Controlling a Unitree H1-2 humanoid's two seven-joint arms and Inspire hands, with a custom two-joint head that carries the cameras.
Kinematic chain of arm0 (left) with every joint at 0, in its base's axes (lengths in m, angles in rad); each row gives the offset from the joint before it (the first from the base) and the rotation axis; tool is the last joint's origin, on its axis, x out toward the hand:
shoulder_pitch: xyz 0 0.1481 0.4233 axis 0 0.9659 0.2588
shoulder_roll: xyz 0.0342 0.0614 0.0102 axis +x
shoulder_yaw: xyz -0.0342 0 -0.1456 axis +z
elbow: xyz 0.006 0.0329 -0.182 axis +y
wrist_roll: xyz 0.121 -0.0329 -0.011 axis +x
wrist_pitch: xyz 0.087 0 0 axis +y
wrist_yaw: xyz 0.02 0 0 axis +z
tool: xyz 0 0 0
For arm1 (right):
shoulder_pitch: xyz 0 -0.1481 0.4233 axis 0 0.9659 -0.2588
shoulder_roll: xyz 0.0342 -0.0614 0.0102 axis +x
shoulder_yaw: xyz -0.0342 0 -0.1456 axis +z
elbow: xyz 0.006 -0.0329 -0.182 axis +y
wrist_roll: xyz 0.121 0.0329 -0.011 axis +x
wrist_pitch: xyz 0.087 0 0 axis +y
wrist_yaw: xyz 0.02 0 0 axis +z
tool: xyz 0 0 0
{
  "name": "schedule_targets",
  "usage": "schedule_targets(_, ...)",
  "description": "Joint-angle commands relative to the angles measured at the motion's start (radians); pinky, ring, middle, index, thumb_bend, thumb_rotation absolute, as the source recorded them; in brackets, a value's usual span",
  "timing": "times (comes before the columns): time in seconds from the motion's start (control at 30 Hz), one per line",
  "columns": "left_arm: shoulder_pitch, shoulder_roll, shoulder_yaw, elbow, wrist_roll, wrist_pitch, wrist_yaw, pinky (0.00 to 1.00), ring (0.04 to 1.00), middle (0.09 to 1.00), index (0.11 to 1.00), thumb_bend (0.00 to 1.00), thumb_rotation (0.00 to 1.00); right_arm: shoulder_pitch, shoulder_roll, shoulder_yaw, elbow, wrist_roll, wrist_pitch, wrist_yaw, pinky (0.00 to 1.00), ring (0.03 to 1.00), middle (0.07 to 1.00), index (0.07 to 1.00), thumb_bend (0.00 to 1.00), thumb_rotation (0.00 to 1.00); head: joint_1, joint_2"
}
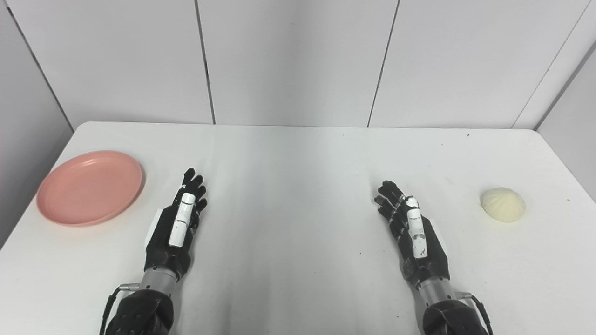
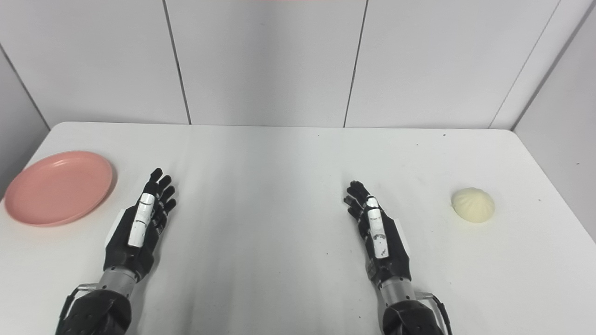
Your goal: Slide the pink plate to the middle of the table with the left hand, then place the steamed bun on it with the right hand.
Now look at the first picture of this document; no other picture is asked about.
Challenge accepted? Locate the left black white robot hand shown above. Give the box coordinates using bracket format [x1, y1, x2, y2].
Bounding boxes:
[144, 167, 208, 282]

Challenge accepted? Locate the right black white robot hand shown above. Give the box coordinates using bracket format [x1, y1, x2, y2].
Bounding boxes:
[374, 180, 451, 289]

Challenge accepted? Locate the cream steamed bun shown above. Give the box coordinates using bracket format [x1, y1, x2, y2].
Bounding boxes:
[481, 187, 527, 223]

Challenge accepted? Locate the pink round plate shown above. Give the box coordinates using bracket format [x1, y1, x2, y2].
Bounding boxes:
[36, 150, 144, 227]

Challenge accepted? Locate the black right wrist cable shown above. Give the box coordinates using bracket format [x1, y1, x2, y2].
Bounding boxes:
[455, 291, 495, 335]

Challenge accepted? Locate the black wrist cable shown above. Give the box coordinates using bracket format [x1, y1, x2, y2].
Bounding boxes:
[99, 283, 140, 335]
[455, 291, 495, 335]

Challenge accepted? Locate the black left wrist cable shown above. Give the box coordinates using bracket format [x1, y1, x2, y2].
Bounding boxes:
[99, 283, 140, 335]

